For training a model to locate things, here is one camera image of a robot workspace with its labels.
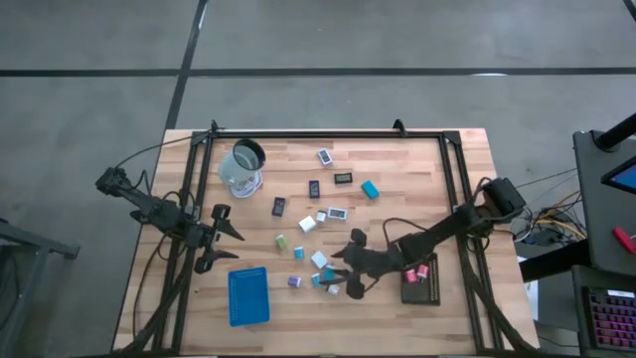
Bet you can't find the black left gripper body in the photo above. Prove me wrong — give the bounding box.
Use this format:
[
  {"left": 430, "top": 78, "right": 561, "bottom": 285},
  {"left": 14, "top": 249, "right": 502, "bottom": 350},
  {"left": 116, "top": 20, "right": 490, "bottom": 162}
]
[{"left": 186, "top": 203, "right": 232, "bottom": 275}]

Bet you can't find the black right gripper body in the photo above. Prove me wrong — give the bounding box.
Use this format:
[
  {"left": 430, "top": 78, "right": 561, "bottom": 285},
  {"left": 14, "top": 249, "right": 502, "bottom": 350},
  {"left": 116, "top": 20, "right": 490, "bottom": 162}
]
[{"left": 347, "top": 228, "right": 403, "bottom": 300}]

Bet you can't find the blue plastic basket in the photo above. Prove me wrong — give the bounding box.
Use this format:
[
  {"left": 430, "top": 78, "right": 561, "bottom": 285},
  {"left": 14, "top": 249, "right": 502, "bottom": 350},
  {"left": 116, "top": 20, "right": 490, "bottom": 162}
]
[{"left": 227, "top": 266, "right": 271, "bottom": 328}]

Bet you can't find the black plastic basket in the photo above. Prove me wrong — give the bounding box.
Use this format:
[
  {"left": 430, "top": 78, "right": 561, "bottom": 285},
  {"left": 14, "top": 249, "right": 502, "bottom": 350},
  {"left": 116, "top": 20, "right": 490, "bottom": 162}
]
[{"left": 400, "top": 252, "right": 441, "bottom": 306}]

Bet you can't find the white paper sheet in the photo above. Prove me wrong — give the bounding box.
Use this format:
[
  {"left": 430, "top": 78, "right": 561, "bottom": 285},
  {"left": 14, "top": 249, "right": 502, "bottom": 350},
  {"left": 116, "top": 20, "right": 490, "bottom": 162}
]
[{"left": 516, "top": 256, "right": 541, "bottom": 322}]

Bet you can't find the grey metal stand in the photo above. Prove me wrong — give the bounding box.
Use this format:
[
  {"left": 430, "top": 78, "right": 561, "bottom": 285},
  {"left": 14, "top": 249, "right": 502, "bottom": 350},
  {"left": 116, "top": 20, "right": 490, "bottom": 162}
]
[{"left": 0, "top": 218, "right": 80, "bottom": 358}]

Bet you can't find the grey equipment cart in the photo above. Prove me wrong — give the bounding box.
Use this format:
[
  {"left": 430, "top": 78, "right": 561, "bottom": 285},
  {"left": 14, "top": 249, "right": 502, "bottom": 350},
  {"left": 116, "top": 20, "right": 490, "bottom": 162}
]
[{"left": 570, "top": 128, "right": 636, "bottom": 358}]

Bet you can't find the keyboard with lit keys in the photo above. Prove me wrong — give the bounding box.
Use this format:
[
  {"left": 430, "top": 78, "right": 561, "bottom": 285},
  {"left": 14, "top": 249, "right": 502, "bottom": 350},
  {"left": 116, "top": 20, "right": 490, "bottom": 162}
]
[{"left": 580, "top": 285, "right": 636, "bottom": 352}]

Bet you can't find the monitor with blue screen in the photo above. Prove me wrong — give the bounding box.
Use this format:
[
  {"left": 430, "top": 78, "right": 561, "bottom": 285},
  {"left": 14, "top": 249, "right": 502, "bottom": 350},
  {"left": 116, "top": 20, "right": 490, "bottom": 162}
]
[{"left": 599, "top": 156, "right": 636, "bottom": 196}]

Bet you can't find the black pole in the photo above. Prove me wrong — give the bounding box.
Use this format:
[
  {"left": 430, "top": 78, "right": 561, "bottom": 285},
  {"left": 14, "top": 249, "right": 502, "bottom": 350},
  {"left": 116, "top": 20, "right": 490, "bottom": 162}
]
[{"left": 593, "top": 112, "right": 636, "bottom": 153}]

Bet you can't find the white coiled cable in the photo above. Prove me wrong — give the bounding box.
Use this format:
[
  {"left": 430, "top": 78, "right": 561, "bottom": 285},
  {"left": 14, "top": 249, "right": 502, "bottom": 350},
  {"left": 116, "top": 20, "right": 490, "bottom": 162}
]
[{"left": 226, "top": 168, "right": 264, "bottom": 200}]

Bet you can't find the bundle of floor cables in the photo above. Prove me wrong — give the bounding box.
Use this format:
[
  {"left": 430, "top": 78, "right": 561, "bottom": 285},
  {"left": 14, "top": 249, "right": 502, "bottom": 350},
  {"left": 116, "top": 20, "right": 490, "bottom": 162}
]
[{"left": 511, "top": 168, "right": 590, "bottom": 248}]

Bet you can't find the red handled tool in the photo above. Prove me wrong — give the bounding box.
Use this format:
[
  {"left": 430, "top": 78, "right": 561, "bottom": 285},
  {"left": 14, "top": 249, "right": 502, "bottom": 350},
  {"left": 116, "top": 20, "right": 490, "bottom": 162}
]
[{"left": 611, "top": 226, "right": 636, "bottom": 256}]

